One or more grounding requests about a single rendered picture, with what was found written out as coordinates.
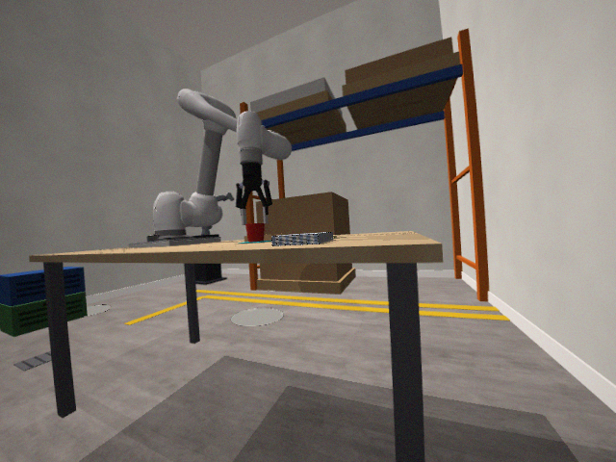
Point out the dark red cup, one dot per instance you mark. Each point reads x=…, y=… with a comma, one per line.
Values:
x=255, y=232

